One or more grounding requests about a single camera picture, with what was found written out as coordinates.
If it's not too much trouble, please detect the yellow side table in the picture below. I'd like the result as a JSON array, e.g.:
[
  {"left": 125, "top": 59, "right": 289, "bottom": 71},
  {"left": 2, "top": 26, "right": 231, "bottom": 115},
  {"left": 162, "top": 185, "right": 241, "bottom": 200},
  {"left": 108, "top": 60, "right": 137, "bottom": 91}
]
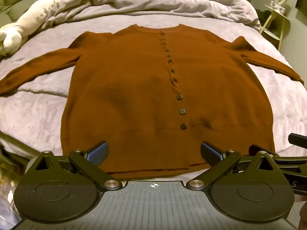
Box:
[{"left": 260, "top": 4, "right": 291, "bottom": 51}]

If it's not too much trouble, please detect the white plush toy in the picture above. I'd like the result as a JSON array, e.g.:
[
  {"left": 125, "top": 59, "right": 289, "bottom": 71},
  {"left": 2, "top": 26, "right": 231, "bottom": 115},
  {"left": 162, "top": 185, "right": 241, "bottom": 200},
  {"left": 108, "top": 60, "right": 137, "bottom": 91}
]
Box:
[{"left": 0, "top": 0, "right": 68, "bottom": 57}]

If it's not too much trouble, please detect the green sofa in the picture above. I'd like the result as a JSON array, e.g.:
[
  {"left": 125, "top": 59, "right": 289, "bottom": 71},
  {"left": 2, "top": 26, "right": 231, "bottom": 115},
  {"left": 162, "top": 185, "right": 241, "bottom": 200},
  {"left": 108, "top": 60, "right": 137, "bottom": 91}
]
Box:
[{"left": 0, "top": 0, "right": 56, "bottom": 27}]

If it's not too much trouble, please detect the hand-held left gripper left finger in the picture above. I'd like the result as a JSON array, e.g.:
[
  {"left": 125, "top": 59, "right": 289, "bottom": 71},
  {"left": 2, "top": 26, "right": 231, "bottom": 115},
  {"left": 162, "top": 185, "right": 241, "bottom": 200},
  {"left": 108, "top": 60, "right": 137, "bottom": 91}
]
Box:
[{"left": 28, "top": 141, "right": 122, "bottom": 192}]

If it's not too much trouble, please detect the lilac crumpled duvet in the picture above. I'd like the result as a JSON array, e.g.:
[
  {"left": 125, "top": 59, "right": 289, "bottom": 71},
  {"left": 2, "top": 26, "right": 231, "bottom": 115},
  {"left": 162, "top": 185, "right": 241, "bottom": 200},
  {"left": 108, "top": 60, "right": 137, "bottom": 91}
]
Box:
[{"left": 36, "top": 0, "right": 262, "bottom": 34}]

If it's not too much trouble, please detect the lilac bed sheet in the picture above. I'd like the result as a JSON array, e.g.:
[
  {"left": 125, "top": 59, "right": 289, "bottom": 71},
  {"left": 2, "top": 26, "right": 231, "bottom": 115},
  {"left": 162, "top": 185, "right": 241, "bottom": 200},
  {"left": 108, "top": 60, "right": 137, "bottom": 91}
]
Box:
[{"left": 0, "top": 12, "right": 307, "bottom": 197}]

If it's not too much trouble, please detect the brown button cardigan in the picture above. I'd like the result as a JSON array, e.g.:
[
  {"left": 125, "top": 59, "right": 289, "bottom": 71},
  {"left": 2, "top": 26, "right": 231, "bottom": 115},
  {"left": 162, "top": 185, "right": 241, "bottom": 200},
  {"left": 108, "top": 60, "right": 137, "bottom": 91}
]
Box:
[{"left": 0, "top": 23, "right": 305, "bottom": 180}]

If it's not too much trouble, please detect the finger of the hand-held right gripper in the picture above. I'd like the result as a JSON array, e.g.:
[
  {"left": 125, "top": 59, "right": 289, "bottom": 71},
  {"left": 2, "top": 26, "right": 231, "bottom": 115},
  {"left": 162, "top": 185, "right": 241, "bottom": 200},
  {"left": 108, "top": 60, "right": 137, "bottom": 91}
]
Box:
[
  {"left": 248, "top": 145, "right": 276, "bottom": 158},
  {"left": 288, "top": 133, "right": 307, "bottom": 147}
]

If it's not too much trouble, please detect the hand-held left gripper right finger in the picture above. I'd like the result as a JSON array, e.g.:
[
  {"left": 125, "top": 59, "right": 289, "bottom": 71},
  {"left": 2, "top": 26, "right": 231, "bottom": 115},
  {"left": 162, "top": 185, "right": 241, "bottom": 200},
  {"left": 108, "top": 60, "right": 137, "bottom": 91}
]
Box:
[{"left": 186, "top": 141, "right": 287, "bottom": 192}]

